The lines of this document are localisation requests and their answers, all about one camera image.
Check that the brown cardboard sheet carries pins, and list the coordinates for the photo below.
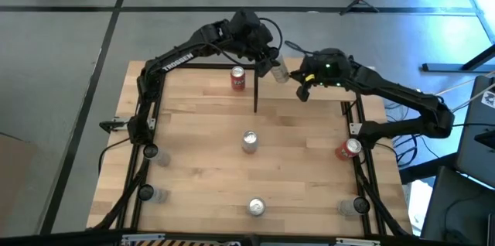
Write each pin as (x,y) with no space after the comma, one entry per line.
(15,184)

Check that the black aluminium table frame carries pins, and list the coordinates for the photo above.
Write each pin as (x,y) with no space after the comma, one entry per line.
(209,66)

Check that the silver metal bracket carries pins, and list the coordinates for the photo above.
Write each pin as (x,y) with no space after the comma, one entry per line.
(141,237)
(357,242)

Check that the red Fanta can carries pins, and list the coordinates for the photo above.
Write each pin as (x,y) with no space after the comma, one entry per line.
(237,81)

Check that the white corner bracket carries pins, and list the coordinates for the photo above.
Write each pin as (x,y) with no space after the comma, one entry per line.
(354,128)

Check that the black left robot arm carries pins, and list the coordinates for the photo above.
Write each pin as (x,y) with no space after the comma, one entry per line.
(178,62)

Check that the silver and red beverage can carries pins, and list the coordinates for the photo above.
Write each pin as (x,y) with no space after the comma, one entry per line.
(256,206)

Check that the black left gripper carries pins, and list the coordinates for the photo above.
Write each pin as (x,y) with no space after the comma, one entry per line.
(251,33)

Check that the yellow-black hazard tape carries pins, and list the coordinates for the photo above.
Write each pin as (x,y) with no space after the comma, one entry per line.
(174,243)

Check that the orange-red beverage can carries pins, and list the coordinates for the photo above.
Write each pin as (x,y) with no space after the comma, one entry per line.
(344,152)

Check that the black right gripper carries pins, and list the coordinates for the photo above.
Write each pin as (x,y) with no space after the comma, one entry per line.
(328,68)

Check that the black desk foot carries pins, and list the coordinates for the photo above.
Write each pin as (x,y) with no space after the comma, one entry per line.
(425,168)
(444,67)

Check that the black-topped silver can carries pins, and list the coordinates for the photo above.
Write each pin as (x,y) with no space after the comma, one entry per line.
(158,195)
(348,207)
(160,157)

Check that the black clamp mount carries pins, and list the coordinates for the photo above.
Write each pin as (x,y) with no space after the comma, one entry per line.
(110,126)

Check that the slim silver beverage can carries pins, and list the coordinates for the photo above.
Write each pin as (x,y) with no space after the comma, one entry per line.
(280,71)

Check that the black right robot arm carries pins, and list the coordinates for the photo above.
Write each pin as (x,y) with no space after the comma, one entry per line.
(394,91)

